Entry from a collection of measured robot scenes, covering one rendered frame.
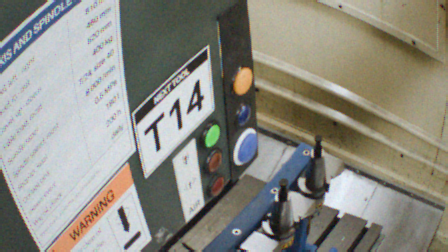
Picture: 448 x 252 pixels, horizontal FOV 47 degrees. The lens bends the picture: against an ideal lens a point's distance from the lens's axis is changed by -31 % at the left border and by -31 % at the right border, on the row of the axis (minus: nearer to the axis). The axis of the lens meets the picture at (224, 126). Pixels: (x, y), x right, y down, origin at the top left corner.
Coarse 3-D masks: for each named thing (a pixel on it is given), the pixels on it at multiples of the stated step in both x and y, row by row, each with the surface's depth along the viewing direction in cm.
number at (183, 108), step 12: (204, 72) 59; (192, 84) 59; (204, 84) 60; (180, 96) 58; (192, 96) 59; (204, 96) 61; (168, 108) 57; (180, 108) 58; (192, 108) 60; (204, 108) 62; (168, 120) 57; (180, 120) 59; (192, 120) 61; (168, 132) 58; (180, 132) 60
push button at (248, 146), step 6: (252, 132) 70; (246, 138) 69; (252, 138) 69; (240, 144) 69; (246, 144) 69; (252, 144) 70; (240, 150) 69; (246, 150) 69; (252, 150) 70; (240, 156) 69; (246, 156) 70; (252, 156) 71
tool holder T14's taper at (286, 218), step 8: (288, 200) 107; (272, 208) 109; (280, 208) 107; (288, 208) 108; (272, 216) 109; (280, 216) 108; (288, 216) 109; (272, 224) 110; (280, 224) 109; (288, 224) 110
